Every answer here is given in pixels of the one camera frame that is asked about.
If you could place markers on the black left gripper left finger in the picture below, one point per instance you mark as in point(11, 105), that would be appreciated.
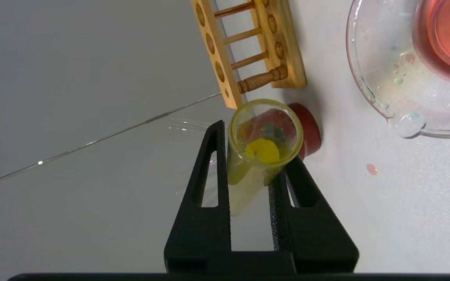
point(199, 230)

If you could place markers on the small red liquid drop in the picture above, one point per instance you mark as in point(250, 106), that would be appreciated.
point(372, 169)

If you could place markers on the test tube with yellow pigment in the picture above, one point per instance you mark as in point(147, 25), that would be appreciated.
point(262, 150)

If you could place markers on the wooden test tube rack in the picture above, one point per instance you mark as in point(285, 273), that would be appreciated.
point(283, 58)

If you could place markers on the clear glass beaker dish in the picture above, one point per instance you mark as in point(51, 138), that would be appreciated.
point(404, 78)

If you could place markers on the dark red cylindrical cup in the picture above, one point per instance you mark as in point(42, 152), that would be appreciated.
point(311, 128)

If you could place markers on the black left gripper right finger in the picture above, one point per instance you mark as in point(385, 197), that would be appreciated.
point(318, 234)

